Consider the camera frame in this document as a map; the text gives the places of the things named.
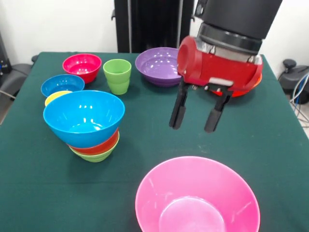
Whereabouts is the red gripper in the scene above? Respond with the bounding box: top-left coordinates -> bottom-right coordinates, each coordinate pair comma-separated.
169,36 -> 264,133

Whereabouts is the large orange bowl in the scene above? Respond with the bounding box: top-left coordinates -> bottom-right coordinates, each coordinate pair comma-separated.
207,73 -> 263,98

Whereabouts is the large pink bowl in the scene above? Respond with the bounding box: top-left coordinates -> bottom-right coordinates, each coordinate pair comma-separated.
134,156 -> 261,232

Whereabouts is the green cup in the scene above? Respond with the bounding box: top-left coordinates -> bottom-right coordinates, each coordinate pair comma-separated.
103,59 -> 132,95

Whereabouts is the small orange bowl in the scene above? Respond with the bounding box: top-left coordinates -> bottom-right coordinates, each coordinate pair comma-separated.
67,129 -> 120,155

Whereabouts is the small green bowl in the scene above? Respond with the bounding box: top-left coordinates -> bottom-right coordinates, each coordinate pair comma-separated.
69,137 -> 120,163

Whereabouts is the light blue bowl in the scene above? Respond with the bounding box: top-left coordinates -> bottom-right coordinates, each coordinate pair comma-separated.
43,90 -> 126,148

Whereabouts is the yellow cup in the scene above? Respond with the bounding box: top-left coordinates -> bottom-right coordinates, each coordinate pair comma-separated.
44,90 -> 73,107

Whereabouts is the dark green tablecloth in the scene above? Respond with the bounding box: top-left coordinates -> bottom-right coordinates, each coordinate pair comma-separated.
0,51 -> 309,232

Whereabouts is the purple bowl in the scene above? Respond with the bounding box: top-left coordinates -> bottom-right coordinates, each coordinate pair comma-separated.
135,47 -> 182,87

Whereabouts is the small crimson bowl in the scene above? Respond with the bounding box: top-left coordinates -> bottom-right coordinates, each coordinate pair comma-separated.
62,53 -> 102,84

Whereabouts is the small dark blue bowl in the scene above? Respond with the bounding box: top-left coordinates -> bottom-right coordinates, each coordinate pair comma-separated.
41,74 -> 85,97

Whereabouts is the floor cable bundle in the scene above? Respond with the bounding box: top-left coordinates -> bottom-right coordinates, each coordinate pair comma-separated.
289,72 -> 309,116

